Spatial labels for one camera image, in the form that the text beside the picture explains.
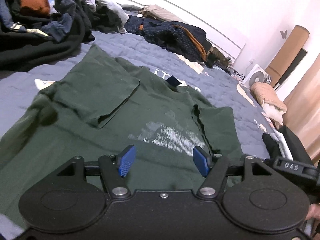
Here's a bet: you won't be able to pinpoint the person's right hand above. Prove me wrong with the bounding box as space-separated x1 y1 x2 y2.
307 203 320 222

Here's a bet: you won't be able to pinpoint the beige curtain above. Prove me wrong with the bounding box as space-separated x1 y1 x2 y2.
282 55 320 166

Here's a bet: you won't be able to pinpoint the white box fan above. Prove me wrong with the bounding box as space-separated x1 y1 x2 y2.
244 64 272 91

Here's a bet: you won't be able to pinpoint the grey quilted bedspread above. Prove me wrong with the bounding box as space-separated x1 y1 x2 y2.
0 30 276 238

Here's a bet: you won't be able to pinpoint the pile of dark unfolded clothes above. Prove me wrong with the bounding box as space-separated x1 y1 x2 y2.
0 0 96 72

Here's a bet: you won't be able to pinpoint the light grey garment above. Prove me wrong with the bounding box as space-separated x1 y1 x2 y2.
85 0 129 34

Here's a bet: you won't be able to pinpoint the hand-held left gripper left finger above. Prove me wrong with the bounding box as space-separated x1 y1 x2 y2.
55 144 137 199

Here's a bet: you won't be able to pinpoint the white headboard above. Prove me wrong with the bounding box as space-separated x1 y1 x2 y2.
100 0 247 61

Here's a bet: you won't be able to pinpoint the dark blue denim shirt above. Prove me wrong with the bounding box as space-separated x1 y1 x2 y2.
41 0 81 43

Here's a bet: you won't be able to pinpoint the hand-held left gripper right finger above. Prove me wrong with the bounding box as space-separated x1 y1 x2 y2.
192 145 274 199

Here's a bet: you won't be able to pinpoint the camouflage garment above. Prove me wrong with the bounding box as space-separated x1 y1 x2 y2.
206 46 234 68

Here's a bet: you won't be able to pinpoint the navy dotted jacket orange strap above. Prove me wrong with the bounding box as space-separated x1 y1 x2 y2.
124 15 213 63

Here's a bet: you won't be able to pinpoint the beige folded blanket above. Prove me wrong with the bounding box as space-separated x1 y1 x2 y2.
250 82 287 126

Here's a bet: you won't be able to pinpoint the beige trousers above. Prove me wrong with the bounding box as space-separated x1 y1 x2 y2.
139 4 191 26

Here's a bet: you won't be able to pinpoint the dark green t-shirt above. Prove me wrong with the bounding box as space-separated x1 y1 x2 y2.
0 44 244 231

